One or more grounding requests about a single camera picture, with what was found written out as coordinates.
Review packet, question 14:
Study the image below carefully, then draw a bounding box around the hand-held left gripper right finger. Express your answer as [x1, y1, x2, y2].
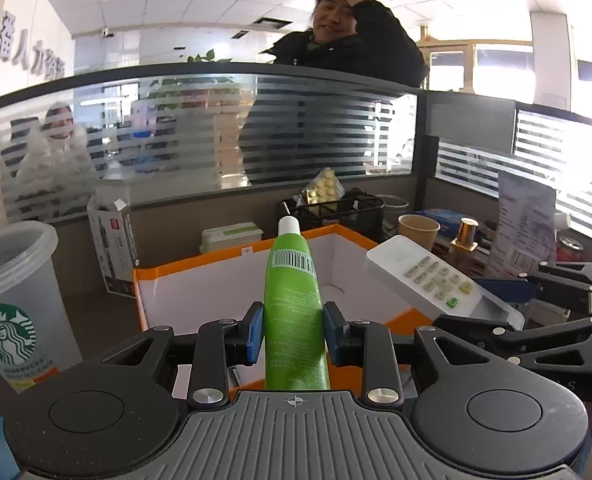
[322, 301, 479, 409]

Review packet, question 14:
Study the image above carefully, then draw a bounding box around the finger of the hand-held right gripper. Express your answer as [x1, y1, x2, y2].
[474, 260, 592, 314]
[432, 311, 592, 368]

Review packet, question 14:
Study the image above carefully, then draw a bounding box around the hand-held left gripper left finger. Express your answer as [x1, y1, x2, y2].
[100, 301, 265, 411]

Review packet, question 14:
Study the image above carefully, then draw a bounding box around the green squeeze tube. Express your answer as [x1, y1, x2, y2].
[264, 216, 331, 391]

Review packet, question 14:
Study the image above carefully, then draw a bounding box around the white remote control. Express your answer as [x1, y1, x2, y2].
[365, 234, 526, 331]

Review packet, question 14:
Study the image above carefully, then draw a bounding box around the orange cardboard box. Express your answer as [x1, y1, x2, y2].
[132, 224, 435, 402]

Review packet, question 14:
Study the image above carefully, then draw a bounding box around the printed paper sheet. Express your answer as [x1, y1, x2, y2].
[485, 170, 557, 279]

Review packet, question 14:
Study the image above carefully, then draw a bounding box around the red drink can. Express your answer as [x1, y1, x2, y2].
[555, 237, 585, 264]

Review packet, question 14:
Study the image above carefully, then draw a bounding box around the blue cardboard box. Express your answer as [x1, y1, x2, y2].
[418, 208, 470, 239]

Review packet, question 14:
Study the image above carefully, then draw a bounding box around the white box green label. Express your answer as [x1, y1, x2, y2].
[200, 222, 265, 255]

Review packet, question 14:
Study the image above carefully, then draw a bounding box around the brown paper cup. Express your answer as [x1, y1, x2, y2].
[398, 214, 442, 254]

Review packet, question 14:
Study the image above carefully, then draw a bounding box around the striped glass desk partition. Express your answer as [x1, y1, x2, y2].
[0, 62, 427, 224]
[425, 90, 592, 247]

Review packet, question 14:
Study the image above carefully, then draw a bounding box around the yellow pill blister pack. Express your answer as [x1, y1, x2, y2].
[301, 168, 346, 206]

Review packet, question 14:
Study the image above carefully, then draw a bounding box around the white and black carton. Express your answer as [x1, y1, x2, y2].
[86, 194, 142, 299]

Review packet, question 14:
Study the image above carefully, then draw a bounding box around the translucent plastic cup green logo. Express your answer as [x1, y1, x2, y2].
[0, 220, 84, 394]

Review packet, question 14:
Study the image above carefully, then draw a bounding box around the green potted plant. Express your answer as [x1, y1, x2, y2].
[148, 48, 237, 106]

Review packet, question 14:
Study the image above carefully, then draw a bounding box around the gold wire spool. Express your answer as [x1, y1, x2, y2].
[450, 217, 480, 251]

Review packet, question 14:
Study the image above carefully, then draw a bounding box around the black wire basket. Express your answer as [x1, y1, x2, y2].
[277, 195, 386, 244]

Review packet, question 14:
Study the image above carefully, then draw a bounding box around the grey wall lettering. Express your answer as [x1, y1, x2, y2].
[0, 7, 72, 81]

